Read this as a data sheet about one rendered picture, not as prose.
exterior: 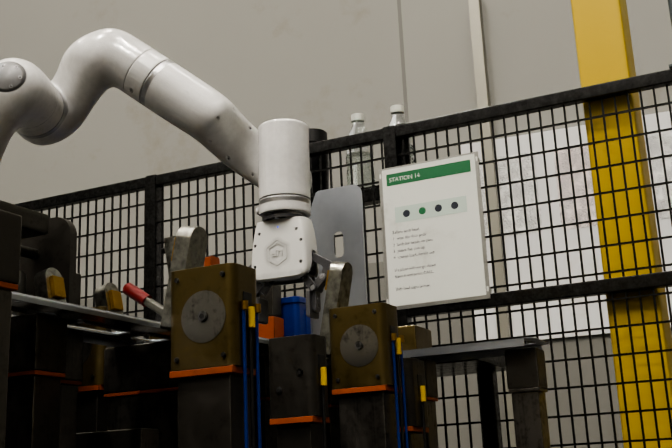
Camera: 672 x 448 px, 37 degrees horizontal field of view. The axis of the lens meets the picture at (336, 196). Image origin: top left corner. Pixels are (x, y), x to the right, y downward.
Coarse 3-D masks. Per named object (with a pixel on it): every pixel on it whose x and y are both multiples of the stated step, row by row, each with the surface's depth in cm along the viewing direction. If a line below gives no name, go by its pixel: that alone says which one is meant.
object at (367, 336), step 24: (336, 312) 146; (360, 312) 145; (384, 312) 144; (336, 336) 146; (360, 336) 144; (384, 336) 143; (336, 360) 145; (360, 360) 143; (384, 360) 142; (336, 384) 144; (360, 384) 142; (384, 384) 141; (360, 408) 142; (384, 408) 141; (360, 432) 141; (384, 432) 140
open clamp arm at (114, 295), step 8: (96, 288) 154; (104, 288) 152; (112, 288) 154; (96, 296) 153; (104, 296) 152; (112, 296) 152; (120, 296) 154; (96, 304) 152; (104, 304) 152; (112, 304) 152; (120, 304) 153; (120, 312) 154
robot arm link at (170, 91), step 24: (168, 72) 168; (144, 96) 169; (168, 96) 167; (192, 96) 166; (216, 96) 167; (168, 120) 169; (192, 120) 166; (216, 120) 166; (240, 120) 172; (216, 144) 170; (240, 144) 173; (240, 168) 174
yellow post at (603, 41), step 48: (576, 0) 213; (624, 0) 215; (576, 48) 211; (624, 48) 206; (624, 96) 203; (624, 144) 201; (624, 192) 199; (624, 240) 197; (624, 336) 193; (624, 384) 190; (624, 432) 189
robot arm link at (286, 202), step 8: (264, 200) 162; (272, 200) 161; (280, 200) 160; (288, 200) 160; (296, 200) 161; (304, 200) 162; (256, 208) 165; (264, 208) 161; (272, 208) 160; (280, 208) 160; (288, 208) 160; (296, 208) 160; (304, 208) 162; (264, 216) 164
